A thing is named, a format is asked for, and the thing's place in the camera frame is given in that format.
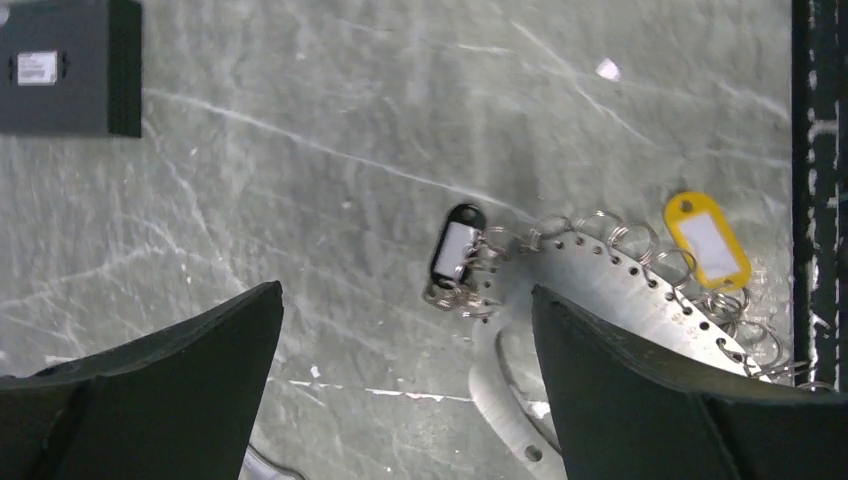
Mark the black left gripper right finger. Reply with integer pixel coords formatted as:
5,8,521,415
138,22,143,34
532,285,847,479

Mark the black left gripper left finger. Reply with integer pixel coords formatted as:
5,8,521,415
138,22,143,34
1,281,284,479

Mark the steel key holder plate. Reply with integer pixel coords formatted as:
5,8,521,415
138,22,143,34
433,215,806,479

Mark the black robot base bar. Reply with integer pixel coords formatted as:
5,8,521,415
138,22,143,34
791,1,847,391

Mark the yellow key tag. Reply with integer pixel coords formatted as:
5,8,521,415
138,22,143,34
663,191,752,292

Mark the black key tag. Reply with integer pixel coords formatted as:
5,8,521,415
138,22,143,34
429,203,487,288

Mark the black box on table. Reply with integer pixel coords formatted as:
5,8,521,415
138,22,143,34
1,0,143,138

